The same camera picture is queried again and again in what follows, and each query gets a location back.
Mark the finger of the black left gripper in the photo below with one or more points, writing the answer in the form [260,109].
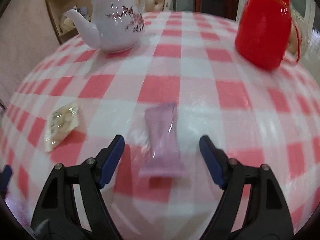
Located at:
[5,177]

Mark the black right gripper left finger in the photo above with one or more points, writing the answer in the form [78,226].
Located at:
[55,215]

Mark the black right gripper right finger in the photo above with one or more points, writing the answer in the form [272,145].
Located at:
[267,215]

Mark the white nut snack packet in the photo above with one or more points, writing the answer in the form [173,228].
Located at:
[60,123]

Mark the purple snack packet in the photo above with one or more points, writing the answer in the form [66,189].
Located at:
[165,158]

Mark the red white checkered tablecloth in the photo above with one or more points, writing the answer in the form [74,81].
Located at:
[186,58]

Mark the red plastic jug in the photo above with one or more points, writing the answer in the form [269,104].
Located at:
[264,33]

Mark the wooden corner shelf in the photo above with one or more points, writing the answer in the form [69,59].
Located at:
[63,26]

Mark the white floral teapot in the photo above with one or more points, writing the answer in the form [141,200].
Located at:
[115,26]

